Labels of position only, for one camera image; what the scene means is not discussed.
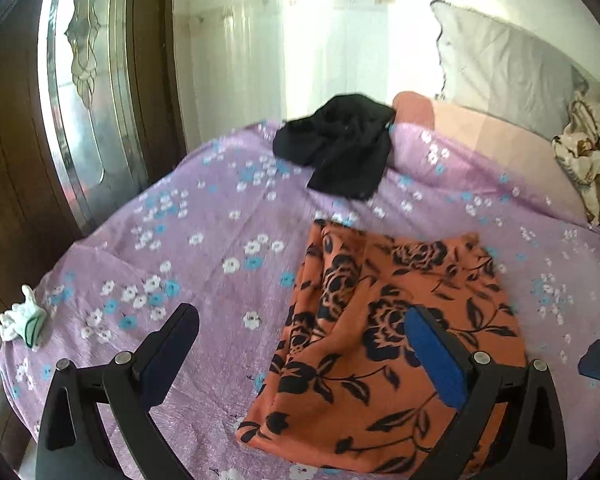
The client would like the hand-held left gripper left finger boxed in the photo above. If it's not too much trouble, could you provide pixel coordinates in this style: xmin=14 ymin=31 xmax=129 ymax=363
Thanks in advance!
xmin=35 ymin=302 xmax=201 ymax=480

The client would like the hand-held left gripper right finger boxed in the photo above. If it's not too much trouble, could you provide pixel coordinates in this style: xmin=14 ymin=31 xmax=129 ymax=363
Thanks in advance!
xmin=404 ymin=304 xmax=568 ymax=480

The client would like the orange floral garment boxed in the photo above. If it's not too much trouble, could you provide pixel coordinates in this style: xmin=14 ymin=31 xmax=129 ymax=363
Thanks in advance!
xmin=236 ymin=219 xmax=528 ymax=476

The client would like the purple floral bed sheet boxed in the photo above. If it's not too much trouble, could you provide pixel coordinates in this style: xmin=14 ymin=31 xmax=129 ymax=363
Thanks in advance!
xmin=0 ymin=120 xmax=600 ymax=480

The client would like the small white green cloth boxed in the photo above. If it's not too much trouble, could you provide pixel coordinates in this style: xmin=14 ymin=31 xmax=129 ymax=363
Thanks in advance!
xmin=0 ymin=285 xmax=48 ymax=350

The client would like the brown white floral cloth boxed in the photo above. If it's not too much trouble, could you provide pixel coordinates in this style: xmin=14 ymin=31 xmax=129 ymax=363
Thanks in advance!
xmin=552 ymin=91 xmax=600 ymax=228

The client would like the pink pillow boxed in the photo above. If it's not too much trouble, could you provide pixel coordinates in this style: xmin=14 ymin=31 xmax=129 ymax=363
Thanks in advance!
xmin=392 ymin=91 xmax=588 ymax=226

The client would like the black cloth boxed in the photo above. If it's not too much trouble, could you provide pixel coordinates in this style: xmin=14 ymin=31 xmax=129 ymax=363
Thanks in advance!
xmin=272 ymin=92 xmax=397 ymax=201

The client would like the grey pillow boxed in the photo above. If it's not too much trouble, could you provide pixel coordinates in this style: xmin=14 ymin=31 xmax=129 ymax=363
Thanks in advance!
xmin=430 ymin=0 xmax=600 ymax=141

